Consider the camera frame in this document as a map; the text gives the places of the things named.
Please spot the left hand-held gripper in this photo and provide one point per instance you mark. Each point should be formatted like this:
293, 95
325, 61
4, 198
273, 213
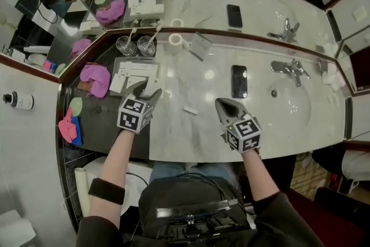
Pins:
131, 112

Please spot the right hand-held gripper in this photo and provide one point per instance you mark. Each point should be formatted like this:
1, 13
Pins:
244, 134

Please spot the group of white sachets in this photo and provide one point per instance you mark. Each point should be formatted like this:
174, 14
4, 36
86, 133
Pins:
141, 68

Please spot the white rectangular packet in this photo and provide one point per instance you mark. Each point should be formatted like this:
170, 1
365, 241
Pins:
190, 110

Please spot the person's right forearm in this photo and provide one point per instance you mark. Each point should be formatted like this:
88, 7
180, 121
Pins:
260, 173

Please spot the person's left forearm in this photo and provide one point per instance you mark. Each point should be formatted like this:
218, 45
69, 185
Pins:
115, 159

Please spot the black forearm band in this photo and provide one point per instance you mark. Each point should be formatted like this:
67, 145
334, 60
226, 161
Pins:
107, 191

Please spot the black smartphone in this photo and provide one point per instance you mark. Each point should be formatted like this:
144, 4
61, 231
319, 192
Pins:
239, 81

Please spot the clear plastic tray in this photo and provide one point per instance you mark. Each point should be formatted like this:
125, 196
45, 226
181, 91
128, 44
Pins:
118, 65

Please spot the glass tumbler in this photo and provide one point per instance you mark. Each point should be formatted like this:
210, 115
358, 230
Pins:
126, 46
146, 47

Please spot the chrome sink drain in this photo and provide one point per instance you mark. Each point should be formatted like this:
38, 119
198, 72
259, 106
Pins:
274, 92

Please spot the purple cloth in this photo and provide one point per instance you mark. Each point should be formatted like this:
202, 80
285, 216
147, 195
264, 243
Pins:
95, 78

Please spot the white toilet paper roll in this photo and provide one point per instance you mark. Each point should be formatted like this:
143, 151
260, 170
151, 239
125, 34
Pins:
174, 43

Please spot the white sink basin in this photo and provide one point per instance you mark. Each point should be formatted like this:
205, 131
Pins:
289, 107

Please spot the brown cloth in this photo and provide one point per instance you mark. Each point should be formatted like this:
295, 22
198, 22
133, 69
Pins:
82, 86

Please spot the pale green round pad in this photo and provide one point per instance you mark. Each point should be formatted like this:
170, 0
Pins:
75, 105

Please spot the chrome faucet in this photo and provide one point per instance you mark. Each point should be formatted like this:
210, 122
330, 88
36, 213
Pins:
290, 69

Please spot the person's blue jeans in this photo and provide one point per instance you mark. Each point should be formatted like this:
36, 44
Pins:
173, 170

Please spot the blue cloth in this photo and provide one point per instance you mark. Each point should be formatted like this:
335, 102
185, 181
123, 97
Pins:
77, 136

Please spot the person's dark shirt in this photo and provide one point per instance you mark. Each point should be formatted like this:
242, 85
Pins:
173, 191

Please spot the small chrome holder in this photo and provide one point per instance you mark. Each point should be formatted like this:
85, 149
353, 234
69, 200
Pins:
322, 66

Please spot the small white soap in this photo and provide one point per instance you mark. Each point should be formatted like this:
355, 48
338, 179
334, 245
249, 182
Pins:
333, 99

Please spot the white folded towel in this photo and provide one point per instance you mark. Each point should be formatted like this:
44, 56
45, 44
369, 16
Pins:
332, 78

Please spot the cream paper roll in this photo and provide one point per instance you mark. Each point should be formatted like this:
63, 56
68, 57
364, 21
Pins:
82, 191

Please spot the white pump bottle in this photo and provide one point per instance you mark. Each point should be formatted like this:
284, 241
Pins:
23, 101

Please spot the white fabric bundle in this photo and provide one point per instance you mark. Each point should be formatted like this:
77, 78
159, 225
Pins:
357, 166

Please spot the angled mirror panel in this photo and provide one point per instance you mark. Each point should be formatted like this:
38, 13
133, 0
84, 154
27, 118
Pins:
23, 23
361, 72

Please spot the dark red wooden door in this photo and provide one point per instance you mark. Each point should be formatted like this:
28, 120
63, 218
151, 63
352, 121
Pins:
332, 219

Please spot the black chest camera mount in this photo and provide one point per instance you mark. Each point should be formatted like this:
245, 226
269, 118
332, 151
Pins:
202, 222

